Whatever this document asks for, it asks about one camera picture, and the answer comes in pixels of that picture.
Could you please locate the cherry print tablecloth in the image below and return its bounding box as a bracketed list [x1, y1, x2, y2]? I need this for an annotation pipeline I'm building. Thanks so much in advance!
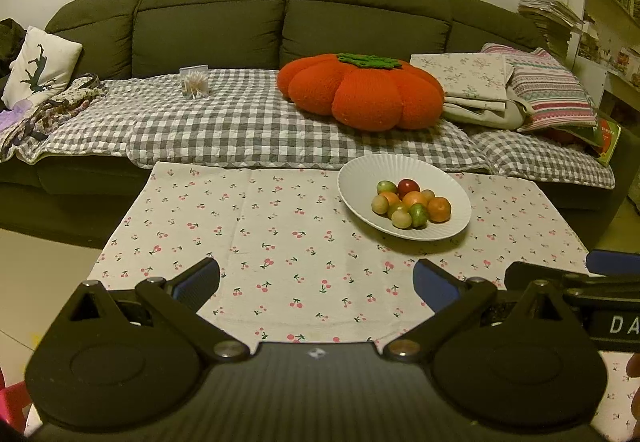
[25, 161, 636, 438]

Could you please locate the orange knitted pumpkin cushion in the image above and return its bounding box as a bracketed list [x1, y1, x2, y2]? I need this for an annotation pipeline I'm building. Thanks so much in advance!
[277, 52, 445, 132]

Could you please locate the crumpled floral cloth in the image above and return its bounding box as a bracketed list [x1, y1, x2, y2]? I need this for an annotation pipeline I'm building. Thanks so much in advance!
[0, 75, 106, 158]

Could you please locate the clear cotton swab box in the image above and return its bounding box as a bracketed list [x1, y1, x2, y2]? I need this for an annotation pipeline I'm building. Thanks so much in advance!
[179, 65, 211, 99]

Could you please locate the person's right hand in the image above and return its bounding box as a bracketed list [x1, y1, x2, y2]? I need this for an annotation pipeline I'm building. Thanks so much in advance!
[626, 353, 640, 418]

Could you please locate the purple cloth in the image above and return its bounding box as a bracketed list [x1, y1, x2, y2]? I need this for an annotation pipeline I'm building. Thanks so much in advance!
[0, 102, 31, 124]

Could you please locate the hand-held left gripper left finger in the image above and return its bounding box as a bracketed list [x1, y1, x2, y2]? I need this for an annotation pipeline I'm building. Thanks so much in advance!
[65, 257, 251, 363]

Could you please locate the pink plastic object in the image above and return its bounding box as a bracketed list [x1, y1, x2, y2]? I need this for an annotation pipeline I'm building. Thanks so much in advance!
[0, 367, 31, 428]

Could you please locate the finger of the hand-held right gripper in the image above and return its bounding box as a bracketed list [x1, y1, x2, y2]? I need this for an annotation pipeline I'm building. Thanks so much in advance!
[504, 261, 640, 310]
[586, 249, 640, 276]

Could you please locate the grey checked blanket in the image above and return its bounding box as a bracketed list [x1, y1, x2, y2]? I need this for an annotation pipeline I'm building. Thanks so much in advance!
[10, 67, 616, 189]

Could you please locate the dark cloth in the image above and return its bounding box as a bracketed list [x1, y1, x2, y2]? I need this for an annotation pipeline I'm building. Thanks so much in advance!
[0, 18, 26, 83]

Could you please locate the white wall shelf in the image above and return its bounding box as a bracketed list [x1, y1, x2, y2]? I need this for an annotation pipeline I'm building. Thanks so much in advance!
[575, 0, 640, 123]

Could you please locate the white ribbed plate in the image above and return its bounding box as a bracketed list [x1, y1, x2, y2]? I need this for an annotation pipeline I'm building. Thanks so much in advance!
[337, 153, 473, 241]

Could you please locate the dark green sofa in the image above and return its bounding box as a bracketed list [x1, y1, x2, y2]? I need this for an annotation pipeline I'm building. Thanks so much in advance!
[0, 0, 640, 248]

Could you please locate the folded floral beige cloth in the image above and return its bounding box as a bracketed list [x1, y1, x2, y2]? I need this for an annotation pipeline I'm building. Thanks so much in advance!
[410, 52, 526, 130]

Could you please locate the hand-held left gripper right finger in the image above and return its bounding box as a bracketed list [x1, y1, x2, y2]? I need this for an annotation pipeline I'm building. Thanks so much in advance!
[382, 258, 571, 363]

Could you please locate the striped patterned pillow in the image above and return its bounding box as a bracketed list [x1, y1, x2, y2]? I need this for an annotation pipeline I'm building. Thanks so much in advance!
[481, 42, 598, 133]

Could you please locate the green book with orange print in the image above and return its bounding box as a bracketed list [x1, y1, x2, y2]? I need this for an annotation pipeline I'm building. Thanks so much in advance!
[590, 118, 622, 167]

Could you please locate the white cushion with dark print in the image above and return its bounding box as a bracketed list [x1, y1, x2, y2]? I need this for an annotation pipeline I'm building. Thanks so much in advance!
[1, 26, 83, 108]

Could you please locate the stack of newspapers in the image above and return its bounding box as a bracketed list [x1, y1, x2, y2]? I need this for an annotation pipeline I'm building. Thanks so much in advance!
[517, 0, 586, 63]

